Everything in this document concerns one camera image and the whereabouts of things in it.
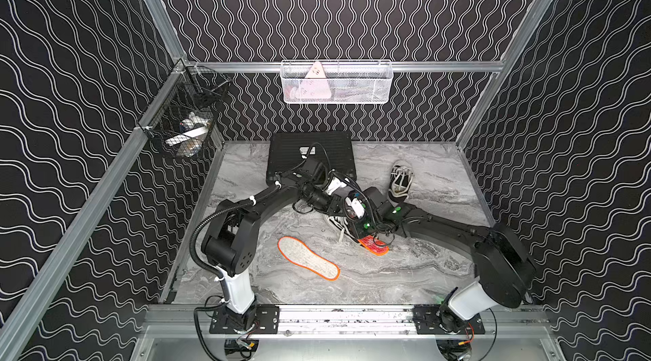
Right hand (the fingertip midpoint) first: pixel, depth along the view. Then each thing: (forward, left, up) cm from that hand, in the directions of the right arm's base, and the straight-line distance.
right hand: (351, 226), depth 87 cm
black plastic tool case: (+39, +5, -2) cm, 39 cm away
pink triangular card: (+40, +13, +29) cm, 51 cm away
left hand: (+2, +2, +7) cm, 7 cm away
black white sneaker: (-1, +3, +3) cm, 4 cm away
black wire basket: (+44, +61, +25) cm, 79 cm away
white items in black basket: (+18, +53, +22) cm, 60 cm away
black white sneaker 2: (+22, -21, 0) cm, 30 cm away
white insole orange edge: (-7, +18, -7) cm, 21 cm away
